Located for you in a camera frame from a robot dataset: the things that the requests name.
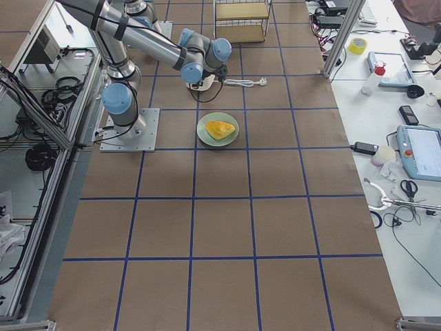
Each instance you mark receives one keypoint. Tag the white toaster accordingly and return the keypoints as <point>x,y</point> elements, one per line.
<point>202,85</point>

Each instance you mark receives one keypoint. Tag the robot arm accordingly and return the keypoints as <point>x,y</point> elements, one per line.
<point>195,56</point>

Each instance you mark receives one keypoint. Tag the green plate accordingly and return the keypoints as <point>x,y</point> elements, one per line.
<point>207,138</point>

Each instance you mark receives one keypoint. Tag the triangular bread on plate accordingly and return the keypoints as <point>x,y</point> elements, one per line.
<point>219,129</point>

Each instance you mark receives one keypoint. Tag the white bottle red cap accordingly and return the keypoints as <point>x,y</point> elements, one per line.
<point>374,79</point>

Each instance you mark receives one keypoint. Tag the yellow tape roll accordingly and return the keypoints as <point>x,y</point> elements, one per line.
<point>357,46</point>

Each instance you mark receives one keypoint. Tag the black scissors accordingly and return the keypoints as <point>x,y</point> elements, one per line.
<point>410,188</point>

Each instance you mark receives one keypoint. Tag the blue teach pendant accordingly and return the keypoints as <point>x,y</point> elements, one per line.
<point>419,149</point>
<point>397,71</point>

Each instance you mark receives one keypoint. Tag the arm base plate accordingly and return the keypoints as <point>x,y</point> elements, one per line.
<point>141,137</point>

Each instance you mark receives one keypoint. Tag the wire basket with wooden shelf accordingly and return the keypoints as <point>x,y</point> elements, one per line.
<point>241,21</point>

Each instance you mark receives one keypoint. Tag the aluminium frame post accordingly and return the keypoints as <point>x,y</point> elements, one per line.
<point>349,21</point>

